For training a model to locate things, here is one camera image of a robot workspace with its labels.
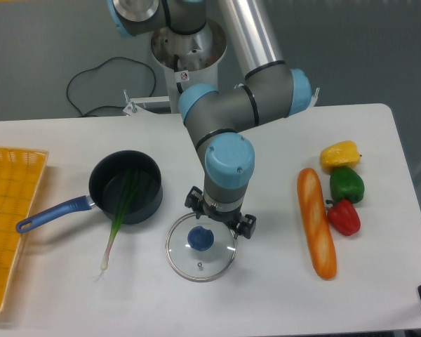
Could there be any dark pot blue handle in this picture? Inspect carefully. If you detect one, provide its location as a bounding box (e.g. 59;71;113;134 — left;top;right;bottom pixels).
16;150;163;234

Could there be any yellow woven basket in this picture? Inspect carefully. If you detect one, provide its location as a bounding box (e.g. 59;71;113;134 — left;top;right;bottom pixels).
0;147;48;312

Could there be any red bell pepper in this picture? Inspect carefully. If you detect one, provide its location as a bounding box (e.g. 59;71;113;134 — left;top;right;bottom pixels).
326;199;361;236

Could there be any yellow bell pepper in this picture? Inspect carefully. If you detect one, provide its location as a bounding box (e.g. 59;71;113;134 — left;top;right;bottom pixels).
319;140;361;173

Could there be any green bell pepper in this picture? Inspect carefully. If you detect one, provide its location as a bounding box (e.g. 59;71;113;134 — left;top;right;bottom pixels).
330;166;365;204

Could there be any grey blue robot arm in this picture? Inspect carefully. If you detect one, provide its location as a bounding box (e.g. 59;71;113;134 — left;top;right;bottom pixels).
108;1;312;238

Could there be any orange baguette bread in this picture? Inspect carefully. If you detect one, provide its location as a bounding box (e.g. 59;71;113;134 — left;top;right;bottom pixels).
297;168;338;280

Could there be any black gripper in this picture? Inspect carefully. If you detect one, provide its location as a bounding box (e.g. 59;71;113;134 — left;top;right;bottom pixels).
185;186;257;239

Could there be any black cable on floor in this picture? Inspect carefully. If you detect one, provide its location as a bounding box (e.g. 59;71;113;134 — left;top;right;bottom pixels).
66;56;157;117

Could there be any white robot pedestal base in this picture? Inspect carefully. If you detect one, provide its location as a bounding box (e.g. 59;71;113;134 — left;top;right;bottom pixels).
122;19;321;116

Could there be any glass pot lid blue knob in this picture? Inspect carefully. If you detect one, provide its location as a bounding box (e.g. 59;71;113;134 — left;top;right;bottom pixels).
165;211;239;283

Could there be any green spring onion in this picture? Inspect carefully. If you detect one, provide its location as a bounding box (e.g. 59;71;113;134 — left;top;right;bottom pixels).
92;169;140;283

